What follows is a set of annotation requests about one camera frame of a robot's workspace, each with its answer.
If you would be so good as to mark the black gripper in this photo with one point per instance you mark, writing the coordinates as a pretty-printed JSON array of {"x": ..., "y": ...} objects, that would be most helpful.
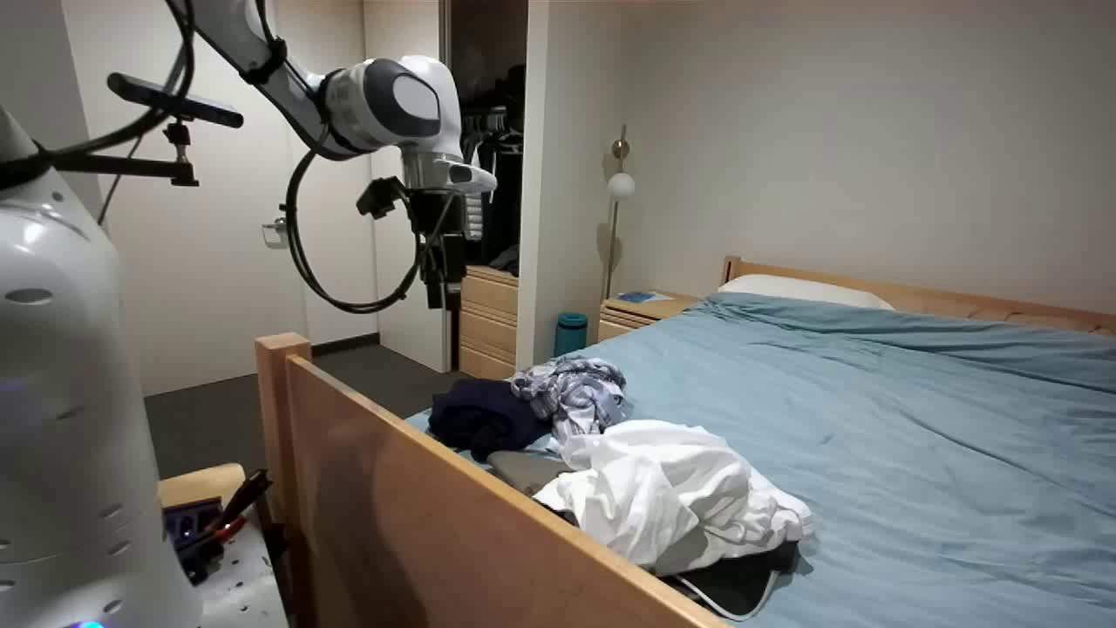
[{"x": 440, "y": 230}]

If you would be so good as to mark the blue-white plaid shirt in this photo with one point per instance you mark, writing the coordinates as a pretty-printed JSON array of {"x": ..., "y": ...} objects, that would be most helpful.
[{"x": 577, "y": 390}]

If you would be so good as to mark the white shirt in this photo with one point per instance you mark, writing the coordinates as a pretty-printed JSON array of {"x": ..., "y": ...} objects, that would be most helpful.
[{"x": 652, "y": 476}]

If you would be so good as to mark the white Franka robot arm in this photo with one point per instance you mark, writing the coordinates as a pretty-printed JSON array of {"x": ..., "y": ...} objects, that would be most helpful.
[{"x": 58, "y": 407}]

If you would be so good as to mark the wooden slatted dresser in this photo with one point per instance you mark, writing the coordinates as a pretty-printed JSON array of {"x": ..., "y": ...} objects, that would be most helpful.
[{"x": 491, "y": 324}]

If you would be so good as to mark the dark navy garment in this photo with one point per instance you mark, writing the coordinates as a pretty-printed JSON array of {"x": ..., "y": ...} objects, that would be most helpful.
[{"x": 483, "y": 417}]

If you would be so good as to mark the teal waste bin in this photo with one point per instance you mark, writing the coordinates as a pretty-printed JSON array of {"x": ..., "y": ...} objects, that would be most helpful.
[{"x": 571, "y": 336}]

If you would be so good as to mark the wooden nightstand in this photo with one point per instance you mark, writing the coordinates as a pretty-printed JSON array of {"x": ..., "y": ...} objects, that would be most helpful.
[{"x": 628, "y": 314}]

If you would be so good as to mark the khaki garment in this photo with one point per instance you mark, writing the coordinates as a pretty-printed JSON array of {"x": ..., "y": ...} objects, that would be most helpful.
[{"x": 524, "y": 467}]

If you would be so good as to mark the floor lamp with globe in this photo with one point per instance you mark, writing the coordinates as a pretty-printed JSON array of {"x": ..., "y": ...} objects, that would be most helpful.
[{"x": 623, "y": 183}]

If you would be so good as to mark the bed with teal sheet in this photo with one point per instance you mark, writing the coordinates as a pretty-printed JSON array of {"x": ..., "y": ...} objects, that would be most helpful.
[{"x": 406, "y": 523}]

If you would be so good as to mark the wooden box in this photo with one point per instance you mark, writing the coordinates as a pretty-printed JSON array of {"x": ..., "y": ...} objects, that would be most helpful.
[{"x": 196, "y": 486}]

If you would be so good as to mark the dark tool holder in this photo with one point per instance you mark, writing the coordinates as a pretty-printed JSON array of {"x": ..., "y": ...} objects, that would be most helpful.
[{"x": 195, "y": 543}]

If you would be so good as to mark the white pillow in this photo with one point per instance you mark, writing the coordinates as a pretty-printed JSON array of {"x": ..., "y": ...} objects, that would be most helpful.
[{"x": 803, "y": 292}]

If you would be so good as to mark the black garment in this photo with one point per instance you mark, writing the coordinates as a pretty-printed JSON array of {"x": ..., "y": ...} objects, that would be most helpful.
[{"x": 734, "y": 579}]

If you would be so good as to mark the light blue bedspread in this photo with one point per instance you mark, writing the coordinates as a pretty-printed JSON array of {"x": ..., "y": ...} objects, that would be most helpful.
[{"x": 931, "y": 465}]

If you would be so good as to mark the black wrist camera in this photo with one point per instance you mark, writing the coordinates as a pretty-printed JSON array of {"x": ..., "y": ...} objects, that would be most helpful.
[{"x": 381, "y": 195}]

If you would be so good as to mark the white wall switch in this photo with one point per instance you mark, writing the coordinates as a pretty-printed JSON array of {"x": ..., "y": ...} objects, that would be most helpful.
[{"x": 274, "y": 230}]

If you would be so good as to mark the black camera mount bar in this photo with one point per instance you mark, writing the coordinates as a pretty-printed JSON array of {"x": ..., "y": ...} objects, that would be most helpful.
[{"x": 175, "y": 103}]

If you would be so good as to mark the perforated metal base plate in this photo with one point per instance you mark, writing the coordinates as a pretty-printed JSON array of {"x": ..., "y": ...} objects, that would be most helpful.
[{"x": 239, "y": 579}]

